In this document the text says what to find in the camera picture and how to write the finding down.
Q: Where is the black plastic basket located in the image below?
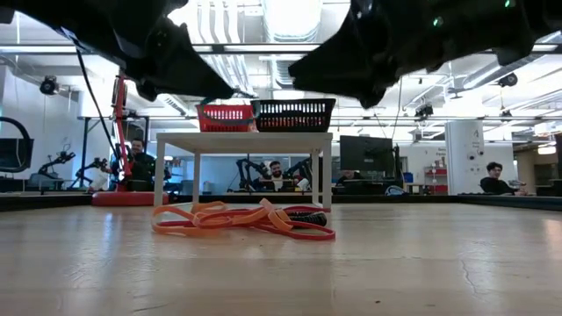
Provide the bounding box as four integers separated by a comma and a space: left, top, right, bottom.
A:
249, 97, 337, 133

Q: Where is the pile of rubber bands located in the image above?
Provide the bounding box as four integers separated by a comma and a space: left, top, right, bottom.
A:
166, 205, 337, 242

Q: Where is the black computer monitor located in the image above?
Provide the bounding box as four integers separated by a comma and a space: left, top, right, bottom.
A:
338, 134, 395, 182

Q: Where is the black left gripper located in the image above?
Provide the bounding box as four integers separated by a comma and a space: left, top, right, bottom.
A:
114, 0, 256, 103

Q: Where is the white perforated metal shelf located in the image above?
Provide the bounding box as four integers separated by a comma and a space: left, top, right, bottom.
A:
155, 131, 334, 211

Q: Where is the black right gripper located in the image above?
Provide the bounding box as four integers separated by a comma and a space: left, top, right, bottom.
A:
289, 0, 436, 110

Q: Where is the red storage rack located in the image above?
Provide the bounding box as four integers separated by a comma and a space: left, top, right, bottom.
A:
423, 165, 449, 194

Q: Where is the black curved screen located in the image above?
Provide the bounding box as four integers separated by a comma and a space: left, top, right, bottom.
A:
0, 116, 35, 175

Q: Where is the red plastic basket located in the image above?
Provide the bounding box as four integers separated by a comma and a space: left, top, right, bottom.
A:
195, 103, 258, 133

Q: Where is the orange rubber band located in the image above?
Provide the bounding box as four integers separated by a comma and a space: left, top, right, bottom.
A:
150, 204, 229, 239
192, 201, 264, 227
191, 197, 294, 233

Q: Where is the black coil keychain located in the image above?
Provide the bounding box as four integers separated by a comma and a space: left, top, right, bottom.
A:
287, 211, 328, 228

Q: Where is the long black cable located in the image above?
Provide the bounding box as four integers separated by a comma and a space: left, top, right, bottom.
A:
74, 46, 122, 166

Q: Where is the white pillar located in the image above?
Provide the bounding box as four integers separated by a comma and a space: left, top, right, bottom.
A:
443, 118, 486, 196

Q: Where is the person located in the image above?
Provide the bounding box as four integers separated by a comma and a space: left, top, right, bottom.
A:
336, 169, 368, 185
258, 160, 293, 192
114, 137, 170, 193
479, 161, 530, 197

